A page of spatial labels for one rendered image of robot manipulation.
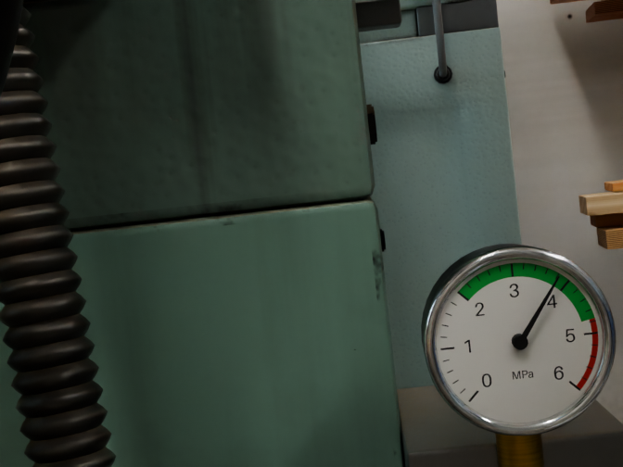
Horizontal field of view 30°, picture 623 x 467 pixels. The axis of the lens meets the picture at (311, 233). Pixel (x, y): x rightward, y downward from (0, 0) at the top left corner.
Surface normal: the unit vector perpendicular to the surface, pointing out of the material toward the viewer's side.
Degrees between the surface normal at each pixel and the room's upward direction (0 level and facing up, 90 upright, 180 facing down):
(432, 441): 0
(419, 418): 0
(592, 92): 90
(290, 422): 90
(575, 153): 90
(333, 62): 90
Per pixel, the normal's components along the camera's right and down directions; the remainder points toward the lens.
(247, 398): -0.03, 0.06
